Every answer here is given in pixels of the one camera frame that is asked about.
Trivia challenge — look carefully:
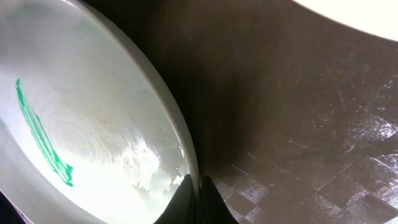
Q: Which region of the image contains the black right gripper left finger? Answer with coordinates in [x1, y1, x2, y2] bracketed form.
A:
[155, 174, 197, 224]

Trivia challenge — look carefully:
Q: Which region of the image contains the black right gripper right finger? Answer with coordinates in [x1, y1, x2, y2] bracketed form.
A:
[200, 176, 238, 224]

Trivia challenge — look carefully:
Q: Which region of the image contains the white plate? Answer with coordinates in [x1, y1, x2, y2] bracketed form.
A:
[295, 0, 397, 41]
[1, 0, 198, 223]

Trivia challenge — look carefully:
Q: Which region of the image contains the large dark serving tray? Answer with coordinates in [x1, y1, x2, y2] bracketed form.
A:
[90, 1, 397, 223]

